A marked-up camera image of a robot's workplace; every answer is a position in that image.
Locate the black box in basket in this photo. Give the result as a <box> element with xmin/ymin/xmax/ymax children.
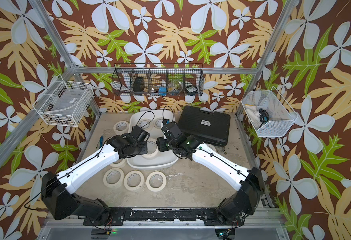
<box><xmin>133</xmin><ymin>77</ymin><xmax>145</xmax><ymax>95</ymax></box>

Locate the white mesh basket right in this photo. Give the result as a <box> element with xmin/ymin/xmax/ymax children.
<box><xmin>241</xmin><ymin>87</ymin><xmax>298</xmax><ymax>138</ymax></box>

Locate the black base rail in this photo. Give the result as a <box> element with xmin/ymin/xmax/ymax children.
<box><xmin>80</xmin><ymin>208</ymin><xmax>247</xmax><ymax>227</ymax></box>

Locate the masking tape roll three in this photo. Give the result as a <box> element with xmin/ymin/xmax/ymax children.
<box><xmin>110</xmin><ymin>159</ymin><xmax>127</xmax><ymax>168</ymax></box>

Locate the black wire wall basket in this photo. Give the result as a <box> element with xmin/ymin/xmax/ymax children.
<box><xmin>111</xmin><ymin>63</ymin><xmax>204</xmax><ymax>97</ymax></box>

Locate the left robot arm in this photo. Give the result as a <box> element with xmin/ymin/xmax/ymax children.
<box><xmin>41</xmin><ymin>126</ymin><xmax>150</xmax><ymax>225</ymax></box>

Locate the white wire basket left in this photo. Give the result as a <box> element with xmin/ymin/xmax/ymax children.
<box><xmin>33</xmin><ymin>79</ymin><xmax>94</xmax><ymax>127</ymax></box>

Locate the masking tape roll ten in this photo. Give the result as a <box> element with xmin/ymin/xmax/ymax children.
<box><xmin>146</xmin><ymin>171</ymin><xmax>167</xmax><ymax>192</ymax></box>

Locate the masking tape roll six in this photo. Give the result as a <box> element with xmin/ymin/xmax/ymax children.
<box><xmin>143</xmin><ymin>139</ymin><xmax>159</xmax><ymax>160</ymax></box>

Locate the blue item in basket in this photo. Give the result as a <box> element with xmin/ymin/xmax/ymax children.
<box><xmin>158</xmin><ymin>87</ymin><xmax>168</xmax><ymax>97</ymax></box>

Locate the masking tape roll five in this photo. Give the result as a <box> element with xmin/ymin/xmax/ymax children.
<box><xmin>154</xmin><ymin>118</ymin><xmax>164</xmax><ymax>129</ymax></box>

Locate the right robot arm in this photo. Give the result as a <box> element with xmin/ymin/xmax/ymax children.
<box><xmin>158</xmin><ymin>119</ymin><xmax>263</xmax><ymax>227</ymax></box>

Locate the masking tape roll nine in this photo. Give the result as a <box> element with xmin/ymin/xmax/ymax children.
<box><xmin>124</xmin><ymin>171</ymin><xmax>145</xmax><ymax>192</ymax></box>

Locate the masking tape roll eight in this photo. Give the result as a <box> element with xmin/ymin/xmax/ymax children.
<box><xmin>103</xmin><ymin>168</ymin><xmax>125</xmax><ymax>189</ymax></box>

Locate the black cable in basket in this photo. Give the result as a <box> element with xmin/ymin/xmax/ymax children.
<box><xmin>258</xmin><ymin>108</ymin><xmax>271</xmax><ymax>124</ymax></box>

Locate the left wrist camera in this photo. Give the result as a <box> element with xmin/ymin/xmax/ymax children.
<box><xmin>130</xmin><ymin>125</ymin><xmax>150</xmax><ymax>145</ymax></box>

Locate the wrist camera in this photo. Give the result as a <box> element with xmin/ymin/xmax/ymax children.
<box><xmin>130</xmin><ymin>125</ymin><xmax>150</xmax><ymax>145</ymax></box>
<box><xmin>161</xmin><ymin>119</ymin><xmax>182</xmax><ymax>140</ymax></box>

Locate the masking tape roll four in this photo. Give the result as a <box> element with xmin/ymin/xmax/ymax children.
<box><xmin>138</xmin><ymin>119</ymin><xmax>152</xmax><ymax>130</ymax></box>

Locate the masking tape roll two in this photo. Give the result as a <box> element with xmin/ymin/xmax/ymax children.
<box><xmin>113</xmin><ymin>121</ymin><xmax>129</xmax><ymax>135</ymax></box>

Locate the black plastic tool case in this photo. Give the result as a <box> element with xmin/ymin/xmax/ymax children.
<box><xmin>177</xmin><ymin>106</ymin><xmax>230</xmax><ymax>147</ymax></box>

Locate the masking tape roll seven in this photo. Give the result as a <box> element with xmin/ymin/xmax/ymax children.
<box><xmin>206</xmin><ymin>144</ymin><xmax>216</xmax><ymax>152</ymax></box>

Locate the white plastic storage box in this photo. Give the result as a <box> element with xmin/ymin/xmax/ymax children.
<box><xmin>127</xmin><ymin>110</ymin><xmax>178</xmax><ymax>170</ymax></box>

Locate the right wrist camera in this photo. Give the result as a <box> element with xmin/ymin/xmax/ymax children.
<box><xmin>161</xmin><ymin>119</ymin><xmax>182</xmax><ymax>140</ymax></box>

